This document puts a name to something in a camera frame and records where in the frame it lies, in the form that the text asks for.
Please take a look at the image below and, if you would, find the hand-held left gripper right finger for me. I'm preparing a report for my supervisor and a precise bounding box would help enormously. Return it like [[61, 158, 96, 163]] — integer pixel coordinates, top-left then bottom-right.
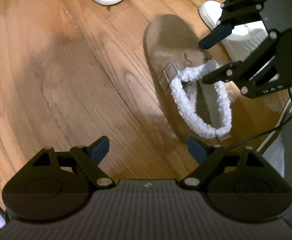
[[181, 136, 265, 188]]

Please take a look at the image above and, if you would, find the tan fleece-lined slipper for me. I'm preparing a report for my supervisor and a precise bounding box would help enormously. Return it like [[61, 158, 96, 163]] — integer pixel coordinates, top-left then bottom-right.
[[143, 14, 233, 142]]

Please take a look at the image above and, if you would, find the white slide sandal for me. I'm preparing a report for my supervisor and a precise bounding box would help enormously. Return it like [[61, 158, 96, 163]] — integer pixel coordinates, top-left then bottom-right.
[[198, 0, 270, 63]]

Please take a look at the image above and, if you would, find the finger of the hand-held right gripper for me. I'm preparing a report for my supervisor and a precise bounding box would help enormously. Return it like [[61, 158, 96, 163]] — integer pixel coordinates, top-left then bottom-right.
[[202, 30, 288, 100], [199, 0, 264, 50]]

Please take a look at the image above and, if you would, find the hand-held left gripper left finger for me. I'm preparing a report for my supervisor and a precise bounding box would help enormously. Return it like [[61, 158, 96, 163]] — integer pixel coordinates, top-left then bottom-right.
[[32, 135, 116, 188]]

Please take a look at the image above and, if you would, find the black cable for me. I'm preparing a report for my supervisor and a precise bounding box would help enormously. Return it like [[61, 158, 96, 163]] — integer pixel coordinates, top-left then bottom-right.
[[227, 86, 292, 150]]

